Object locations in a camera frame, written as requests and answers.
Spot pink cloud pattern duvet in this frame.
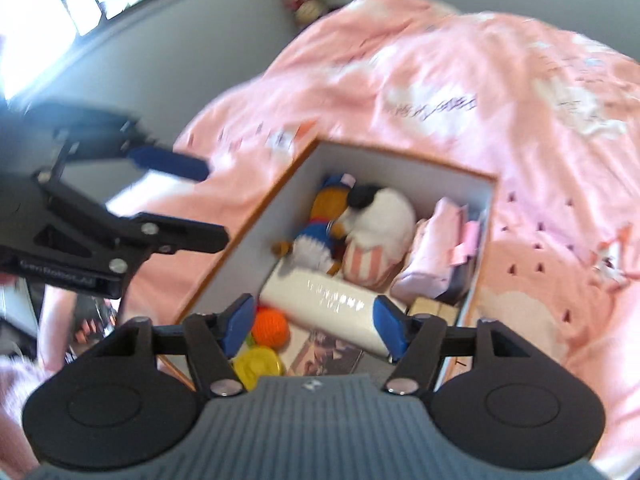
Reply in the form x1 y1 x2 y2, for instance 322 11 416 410
37 0 640 476

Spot orange red knitted fruit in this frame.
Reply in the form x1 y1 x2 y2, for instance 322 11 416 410
250 307 291 350

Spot orange white cardboard box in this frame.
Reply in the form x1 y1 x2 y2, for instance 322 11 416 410
182 140 497 372

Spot duck plush blue cap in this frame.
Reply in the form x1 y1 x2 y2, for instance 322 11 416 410
271 174 356 275

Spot long white box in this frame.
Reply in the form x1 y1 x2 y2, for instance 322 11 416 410
259 261 388 358

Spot photo card box dark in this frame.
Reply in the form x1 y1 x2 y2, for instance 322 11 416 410
288 330 363 376

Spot gold brown small box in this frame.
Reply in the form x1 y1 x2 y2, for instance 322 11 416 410
407 297 460 326

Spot person left hand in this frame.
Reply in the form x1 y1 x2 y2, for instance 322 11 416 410
1 356 46 479

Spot panda plush striped cup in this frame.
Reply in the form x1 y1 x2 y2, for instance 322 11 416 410
331 184 416 288

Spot pink fabric pouch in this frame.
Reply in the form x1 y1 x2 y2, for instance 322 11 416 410
390 197 480 306

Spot black textured box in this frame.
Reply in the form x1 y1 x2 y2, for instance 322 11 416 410
354 352 396 389

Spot yellow plastic toy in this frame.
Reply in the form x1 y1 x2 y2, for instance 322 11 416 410
232 346 285 391

